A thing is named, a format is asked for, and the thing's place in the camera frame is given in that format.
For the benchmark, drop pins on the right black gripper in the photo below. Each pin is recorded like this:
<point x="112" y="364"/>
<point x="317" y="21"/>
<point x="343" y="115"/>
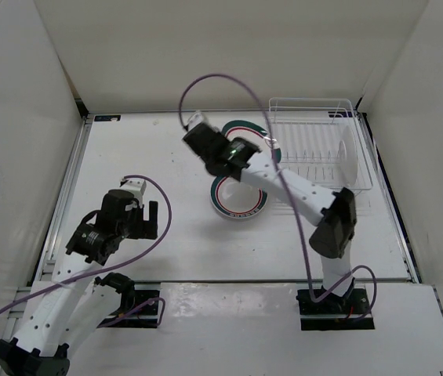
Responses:
<point x="219" y="134"/>

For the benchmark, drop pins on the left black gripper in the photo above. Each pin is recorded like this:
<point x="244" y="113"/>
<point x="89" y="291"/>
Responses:
<point x="145" y="229"/>

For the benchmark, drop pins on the green rimmed white plate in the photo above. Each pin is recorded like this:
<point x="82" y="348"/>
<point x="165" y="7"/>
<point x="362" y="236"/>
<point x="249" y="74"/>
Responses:
<point x="236" y="201"/>

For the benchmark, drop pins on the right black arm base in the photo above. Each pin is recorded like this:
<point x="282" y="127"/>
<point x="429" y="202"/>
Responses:
<point x="335" y="313"/>

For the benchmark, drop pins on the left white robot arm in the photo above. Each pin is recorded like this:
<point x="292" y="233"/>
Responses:
<point x="85" y="290"/>

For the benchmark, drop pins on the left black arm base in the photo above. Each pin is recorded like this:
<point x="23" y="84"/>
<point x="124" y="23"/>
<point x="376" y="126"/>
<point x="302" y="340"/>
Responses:
<point x="146" y="312"/>

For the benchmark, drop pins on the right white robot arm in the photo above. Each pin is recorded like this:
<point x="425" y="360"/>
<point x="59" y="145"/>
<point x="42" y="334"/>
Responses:
<point x="333" y="214"/>

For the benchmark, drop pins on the blue label sticker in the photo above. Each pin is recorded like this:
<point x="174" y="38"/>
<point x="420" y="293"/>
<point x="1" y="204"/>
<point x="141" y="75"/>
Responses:
<point x="107" y="118"/>

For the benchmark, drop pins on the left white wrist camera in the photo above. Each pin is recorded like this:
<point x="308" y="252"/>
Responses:
<point x="137" y="187"/>

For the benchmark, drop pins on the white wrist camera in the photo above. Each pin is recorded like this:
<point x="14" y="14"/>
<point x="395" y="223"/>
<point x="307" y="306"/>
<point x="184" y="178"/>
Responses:
<point x="195" y="119"/>
<point x="137" y="187"/>

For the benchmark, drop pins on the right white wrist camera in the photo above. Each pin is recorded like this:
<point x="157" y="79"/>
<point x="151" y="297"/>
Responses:
<point x="195" y="119"/>

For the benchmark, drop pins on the white wire dish rack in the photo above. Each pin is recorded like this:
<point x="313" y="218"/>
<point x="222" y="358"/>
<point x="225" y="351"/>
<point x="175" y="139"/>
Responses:
<point x="309" y="132"/>

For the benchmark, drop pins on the aluminium table rail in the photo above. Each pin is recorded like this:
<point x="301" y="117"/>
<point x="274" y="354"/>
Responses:
<point x="52" y="237"/>

